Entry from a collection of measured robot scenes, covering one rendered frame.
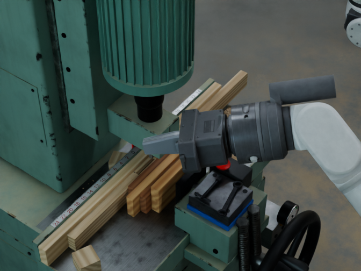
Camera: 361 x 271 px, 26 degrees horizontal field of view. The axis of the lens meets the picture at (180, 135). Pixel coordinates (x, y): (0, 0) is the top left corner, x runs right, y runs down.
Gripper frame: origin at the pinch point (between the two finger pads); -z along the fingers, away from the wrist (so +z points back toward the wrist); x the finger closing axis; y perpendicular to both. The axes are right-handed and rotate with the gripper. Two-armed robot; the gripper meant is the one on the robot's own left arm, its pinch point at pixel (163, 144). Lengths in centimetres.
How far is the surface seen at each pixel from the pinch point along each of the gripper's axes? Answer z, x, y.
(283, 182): 10, 135, -113
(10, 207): -47, 38, -37
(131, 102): -13.6, 40.4, -15.5
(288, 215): 14, 52, -59
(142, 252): -13.9, 18.6, -37.3
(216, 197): 2.4, 23.5, -29.4
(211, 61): -16, 203, -95
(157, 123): -8.0, 34.5, -17.8
